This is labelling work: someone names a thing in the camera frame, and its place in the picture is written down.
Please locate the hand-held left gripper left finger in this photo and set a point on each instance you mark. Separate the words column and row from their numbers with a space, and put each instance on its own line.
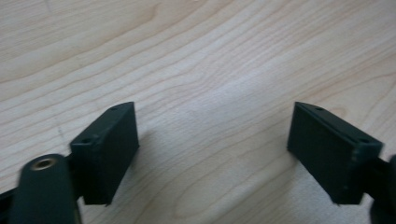
column 106, row 155

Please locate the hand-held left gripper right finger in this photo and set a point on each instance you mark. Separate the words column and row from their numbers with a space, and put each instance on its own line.
column 330, row 155

